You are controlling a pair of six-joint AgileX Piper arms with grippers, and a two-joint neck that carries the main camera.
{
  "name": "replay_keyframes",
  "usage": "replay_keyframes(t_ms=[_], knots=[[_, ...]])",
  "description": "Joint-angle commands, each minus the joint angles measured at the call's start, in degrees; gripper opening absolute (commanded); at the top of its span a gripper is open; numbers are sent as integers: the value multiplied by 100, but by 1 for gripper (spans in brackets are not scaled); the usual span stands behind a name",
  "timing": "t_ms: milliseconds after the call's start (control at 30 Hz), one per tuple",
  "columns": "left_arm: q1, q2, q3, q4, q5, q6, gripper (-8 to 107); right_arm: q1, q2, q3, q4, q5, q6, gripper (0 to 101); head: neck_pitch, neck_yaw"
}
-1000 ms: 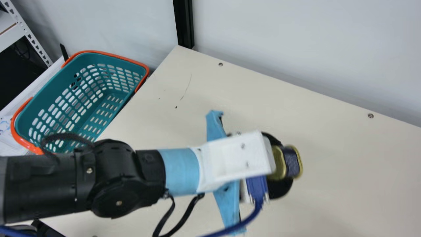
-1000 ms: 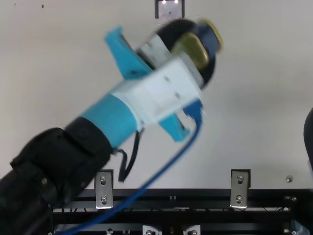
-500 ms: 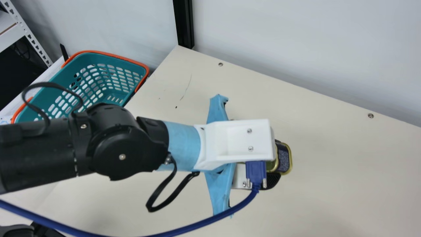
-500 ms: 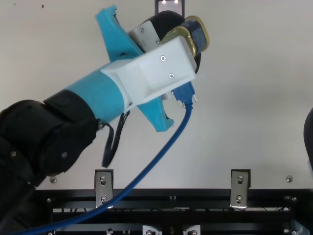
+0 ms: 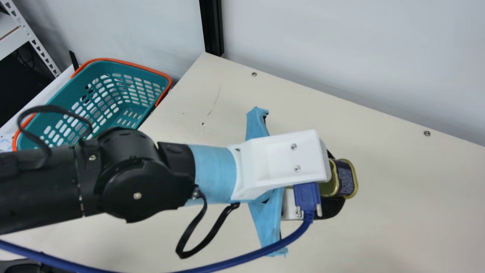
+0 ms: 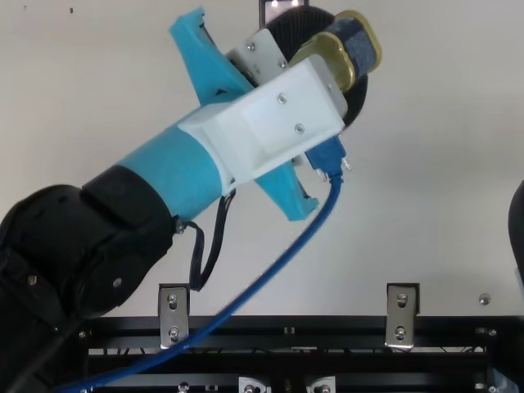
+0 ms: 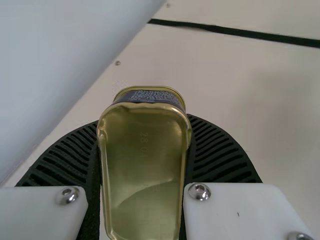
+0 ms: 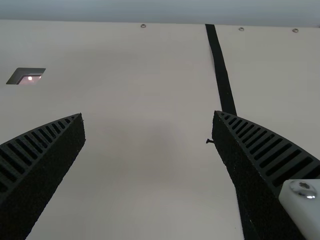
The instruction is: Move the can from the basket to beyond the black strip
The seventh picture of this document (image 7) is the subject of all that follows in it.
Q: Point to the rectangular tin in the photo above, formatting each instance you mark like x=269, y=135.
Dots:
x=142, y=162

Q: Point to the black strip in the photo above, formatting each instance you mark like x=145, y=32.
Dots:
x=237, y=32

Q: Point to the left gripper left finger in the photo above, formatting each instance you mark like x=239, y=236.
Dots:
x=65, y=155

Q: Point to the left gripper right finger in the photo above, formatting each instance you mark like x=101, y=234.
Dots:
x=217, y=155

